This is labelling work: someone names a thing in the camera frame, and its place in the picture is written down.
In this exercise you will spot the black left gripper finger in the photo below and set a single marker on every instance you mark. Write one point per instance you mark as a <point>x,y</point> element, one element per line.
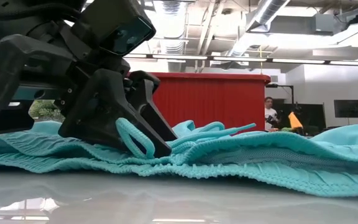
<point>104,109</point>
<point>145,90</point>

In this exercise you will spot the red plastic bin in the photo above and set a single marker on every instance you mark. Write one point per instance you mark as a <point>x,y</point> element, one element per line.
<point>216,102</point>

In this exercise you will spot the person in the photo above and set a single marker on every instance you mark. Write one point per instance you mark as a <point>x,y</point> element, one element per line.
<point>270,115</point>

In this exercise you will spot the green cloth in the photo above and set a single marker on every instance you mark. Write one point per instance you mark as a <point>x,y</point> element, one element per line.
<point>285,129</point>

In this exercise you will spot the orange cloth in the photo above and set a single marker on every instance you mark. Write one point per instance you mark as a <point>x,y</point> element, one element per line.
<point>294,121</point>

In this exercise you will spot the black monitor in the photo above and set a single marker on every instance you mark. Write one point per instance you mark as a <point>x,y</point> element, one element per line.
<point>350,109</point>

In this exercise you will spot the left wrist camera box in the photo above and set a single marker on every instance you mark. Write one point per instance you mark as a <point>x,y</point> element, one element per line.
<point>120,28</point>

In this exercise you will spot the large black screen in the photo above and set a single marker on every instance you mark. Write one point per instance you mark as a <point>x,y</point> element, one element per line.
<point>314,113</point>

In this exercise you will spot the ribbed silver duct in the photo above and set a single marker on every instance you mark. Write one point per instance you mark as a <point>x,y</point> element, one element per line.
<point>172,18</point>

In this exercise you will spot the green potted plant patterned pot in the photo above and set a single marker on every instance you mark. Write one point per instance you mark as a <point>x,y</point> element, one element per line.
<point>45,110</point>

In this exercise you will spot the long ceiling light strip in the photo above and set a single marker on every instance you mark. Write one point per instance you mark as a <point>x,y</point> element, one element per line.
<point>241,58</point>

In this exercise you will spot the silver spiral ventilation duct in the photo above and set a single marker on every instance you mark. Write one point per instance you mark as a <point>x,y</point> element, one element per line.
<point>259,21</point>

